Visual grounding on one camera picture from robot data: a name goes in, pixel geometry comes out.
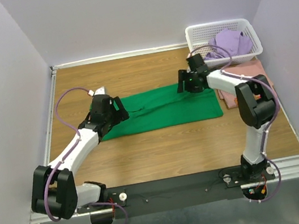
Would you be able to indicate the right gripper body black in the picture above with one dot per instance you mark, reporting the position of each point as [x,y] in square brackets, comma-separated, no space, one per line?
[190,85]

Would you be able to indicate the green t shirt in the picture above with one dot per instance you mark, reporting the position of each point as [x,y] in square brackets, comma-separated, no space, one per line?
[165,107]

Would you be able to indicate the aluminium left rail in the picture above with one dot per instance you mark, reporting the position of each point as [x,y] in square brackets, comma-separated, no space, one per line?
[47,116]

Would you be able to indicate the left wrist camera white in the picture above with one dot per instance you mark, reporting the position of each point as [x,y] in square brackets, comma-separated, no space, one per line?
[100,91]

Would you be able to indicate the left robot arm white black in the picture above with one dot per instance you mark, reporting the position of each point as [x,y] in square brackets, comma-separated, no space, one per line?
[54,192]

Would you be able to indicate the purple t shirt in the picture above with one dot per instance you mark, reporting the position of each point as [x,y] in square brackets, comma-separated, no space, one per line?
[235,42]

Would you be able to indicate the aluminium front rail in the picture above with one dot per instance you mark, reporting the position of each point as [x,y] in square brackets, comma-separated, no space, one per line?
[284,168]

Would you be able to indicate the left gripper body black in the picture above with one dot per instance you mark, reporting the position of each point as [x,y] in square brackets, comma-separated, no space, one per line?
[115,116]

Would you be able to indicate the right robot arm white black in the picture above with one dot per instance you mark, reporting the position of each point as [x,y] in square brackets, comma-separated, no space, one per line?
[257,104]

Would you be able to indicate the black base mat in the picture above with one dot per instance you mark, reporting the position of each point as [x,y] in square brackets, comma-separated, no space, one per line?
[155,205]

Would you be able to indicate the aluminium rail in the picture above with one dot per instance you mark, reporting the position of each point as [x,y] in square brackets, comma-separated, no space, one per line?
[47,116]
[121,55]
[284,168]

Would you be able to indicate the white plastic basket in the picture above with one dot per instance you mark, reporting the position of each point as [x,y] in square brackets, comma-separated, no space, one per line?
[197,37]

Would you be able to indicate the folded pink t shirt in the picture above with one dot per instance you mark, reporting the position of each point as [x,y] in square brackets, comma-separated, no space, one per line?
[251,69]

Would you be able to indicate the aluminium back rail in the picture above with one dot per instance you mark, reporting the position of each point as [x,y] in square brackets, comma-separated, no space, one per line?
[121,55]

